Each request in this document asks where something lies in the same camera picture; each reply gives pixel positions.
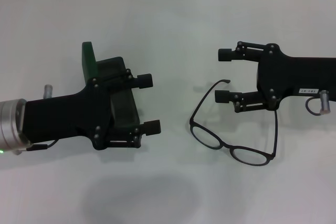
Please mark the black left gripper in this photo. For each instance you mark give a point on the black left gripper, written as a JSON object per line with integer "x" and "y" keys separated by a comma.
{"x": 60, "y": 116}

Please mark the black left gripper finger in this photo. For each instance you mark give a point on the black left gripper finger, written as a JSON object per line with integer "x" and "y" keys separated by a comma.
{"x": 144, "y": 81}
{"x": 152, "y": 127}

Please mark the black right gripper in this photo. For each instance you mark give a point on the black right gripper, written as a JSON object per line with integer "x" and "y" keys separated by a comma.
{"x": 294, "y": 74}

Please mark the green glasses case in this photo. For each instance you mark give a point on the green glasses case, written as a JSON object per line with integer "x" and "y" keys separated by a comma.
{"x": 89, "y": 58}

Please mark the black frame glasses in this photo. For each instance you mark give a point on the black frame glasses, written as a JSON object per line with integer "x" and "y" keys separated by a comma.
{"x": 225, "y": 145}

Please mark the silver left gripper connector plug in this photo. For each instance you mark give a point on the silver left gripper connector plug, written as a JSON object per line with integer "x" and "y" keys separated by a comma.
{"x": 48, "y": 90}

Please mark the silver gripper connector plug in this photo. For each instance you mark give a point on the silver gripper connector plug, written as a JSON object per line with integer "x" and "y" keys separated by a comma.
{"x": 325, "y": 102}
{"x": 48, "y": 90}

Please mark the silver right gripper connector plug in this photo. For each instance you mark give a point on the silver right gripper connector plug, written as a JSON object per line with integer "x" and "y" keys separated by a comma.
{"x": 325, "y": 102}

